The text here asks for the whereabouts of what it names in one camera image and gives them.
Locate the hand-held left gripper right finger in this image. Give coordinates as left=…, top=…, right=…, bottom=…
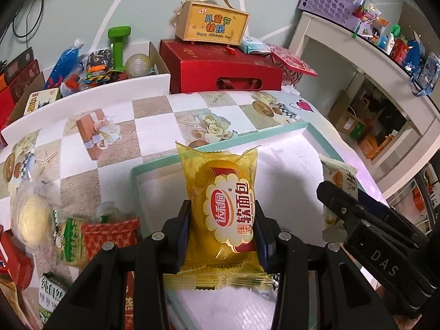
left=254, top=206, right=399, bottom=330

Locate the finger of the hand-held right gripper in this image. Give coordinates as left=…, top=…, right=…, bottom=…
left=316, top=180, right=365, bottom=230
left=357, top=192, right=391, bottom=214

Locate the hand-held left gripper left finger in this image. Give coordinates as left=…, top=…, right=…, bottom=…
left=43, top=199, right=191, bottom=330

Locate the white orange snack packet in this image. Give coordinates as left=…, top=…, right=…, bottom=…
left=319, top=154, right=358, bottom=243

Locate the white tray with teal rim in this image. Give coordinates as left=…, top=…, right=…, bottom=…
left=130, top=122, right=391, bottom=330

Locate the yellow bread packet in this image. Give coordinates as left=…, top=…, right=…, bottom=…
left=175, top=140, right=276, bottom=291

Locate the red patterned snack packet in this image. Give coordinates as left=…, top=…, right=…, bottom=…
left=82, top=217, right=141, bottom=252

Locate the clear wrapped snack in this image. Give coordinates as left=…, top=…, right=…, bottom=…
left=96, top=201, right=128, bottom=222

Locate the brown carton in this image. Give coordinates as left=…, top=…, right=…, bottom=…
left=328, top=89, right=367, bottom=138

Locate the red packet with yellow print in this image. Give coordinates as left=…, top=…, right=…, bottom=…
left=122, top=271, right=138, bottom=330

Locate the green white snack packet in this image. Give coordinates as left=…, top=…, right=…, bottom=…
left=55, top=215, right=100, bottom=269

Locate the blue clear bag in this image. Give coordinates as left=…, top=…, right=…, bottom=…
left=411, top=52, right=440, bottom=97

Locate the green white labelled packet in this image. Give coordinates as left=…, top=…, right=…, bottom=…
left=36, top=271, right=73, bottom=324

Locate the red patterned box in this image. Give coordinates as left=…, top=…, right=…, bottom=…
left=268, top=44, right=317, bottom=86

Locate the round pastry in clear wrapper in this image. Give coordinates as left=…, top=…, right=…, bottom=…
left=9, top=179, right=61, bottom=257

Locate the white shelf unit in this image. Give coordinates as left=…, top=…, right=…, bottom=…
left=287, top=10, right=440, bottom=200

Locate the row of colourful shelf items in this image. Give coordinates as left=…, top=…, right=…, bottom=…
left=351, top=0, right=434, bottom=73

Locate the red gift box with cutout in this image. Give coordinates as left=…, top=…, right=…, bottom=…
left=159, top=39, right=284, bottom=94

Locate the light blue packet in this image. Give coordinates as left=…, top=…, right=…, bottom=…
left=240, top=36, right=272, bottom=56

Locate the cardboard box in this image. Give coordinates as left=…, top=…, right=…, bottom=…
left=14, top=41, right=172, bottom=117

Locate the brown packet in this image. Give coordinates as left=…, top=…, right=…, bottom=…
left=0, top=278, right=31, bottom=327

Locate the pile of colourful toys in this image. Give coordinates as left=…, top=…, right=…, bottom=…
left=60, top=50, right=129, bottom=93

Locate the green dumbbell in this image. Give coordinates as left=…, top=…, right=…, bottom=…
left=108, top=26, right=132, bottom=73

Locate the yellow card box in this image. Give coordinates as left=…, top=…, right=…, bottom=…
left=24, top=87, right=61, bottom=116

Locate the purple perforated basket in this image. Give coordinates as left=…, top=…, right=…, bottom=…
left=297, top=0, right=372, bottom=31

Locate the blue bead bottle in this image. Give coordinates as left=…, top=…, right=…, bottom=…
left=45, top=39, right=85, bottom=90

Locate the red floral bag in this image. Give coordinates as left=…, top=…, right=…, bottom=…
left=0, top=58, right=45, bottom=128

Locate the dark patterned box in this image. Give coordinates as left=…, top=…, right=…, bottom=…
left=3, top=47, right=35, bottom=85

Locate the tan gift box with handle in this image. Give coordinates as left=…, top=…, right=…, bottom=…
left=172, top=0, right=251, bottom=47

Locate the black cable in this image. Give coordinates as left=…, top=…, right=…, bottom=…
left=12, top=0, right=45, bottom=38

